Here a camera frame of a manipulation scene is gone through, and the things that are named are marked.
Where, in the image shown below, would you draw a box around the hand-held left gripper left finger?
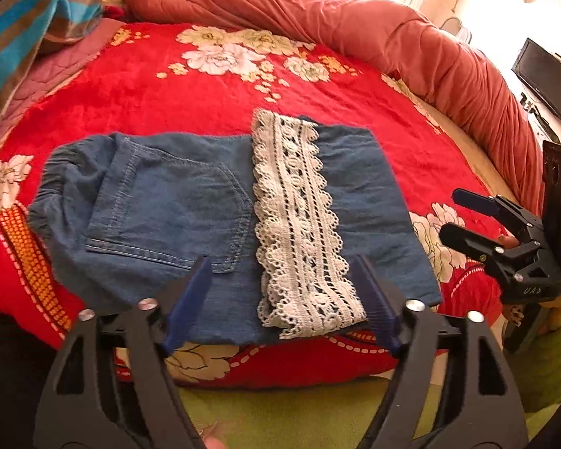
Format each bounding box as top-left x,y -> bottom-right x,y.
33,256 -> 213,449

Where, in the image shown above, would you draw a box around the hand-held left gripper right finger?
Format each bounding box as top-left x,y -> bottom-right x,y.
350,253 -> 529,449

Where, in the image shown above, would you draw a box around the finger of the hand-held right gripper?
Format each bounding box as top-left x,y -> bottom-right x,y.
438,223 -> 512,267
453,188 -> 524,225

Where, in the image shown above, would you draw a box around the blue pants with lace trim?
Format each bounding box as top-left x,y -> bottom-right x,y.
28,109 -> 442,342

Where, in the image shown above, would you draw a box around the person's left hand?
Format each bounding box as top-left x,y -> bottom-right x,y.
201,423 -> 234,449

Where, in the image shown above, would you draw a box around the beige mattress cover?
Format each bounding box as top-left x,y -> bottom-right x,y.
402,94 -> 519,207

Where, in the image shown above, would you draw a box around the dark small clutter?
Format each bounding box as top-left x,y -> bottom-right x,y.
519,92 -> 561,143

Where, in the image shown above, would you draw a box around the black flat screen television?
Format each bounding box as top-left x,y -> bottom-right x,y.
511,37 -> 561,122

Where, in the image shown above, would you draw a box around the white rounded object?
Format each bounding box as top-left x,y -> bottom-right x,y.
442,16 -> 473,43

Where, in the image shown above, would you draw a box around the red floral blanket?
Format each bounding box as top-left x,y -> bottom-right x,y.
0,21 -> 515,389

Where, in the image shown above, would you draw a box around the red padded quilt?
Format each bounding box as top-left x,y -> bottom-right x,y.
120,0 -> 545,216

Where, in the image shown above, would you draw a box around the pink quilted pillow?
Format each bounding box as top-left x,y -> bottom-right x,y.
0,19 -> 127,150

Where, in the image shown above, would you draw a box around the striped towel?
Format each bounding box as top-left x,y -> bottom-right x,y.
0,0 -> 106,125

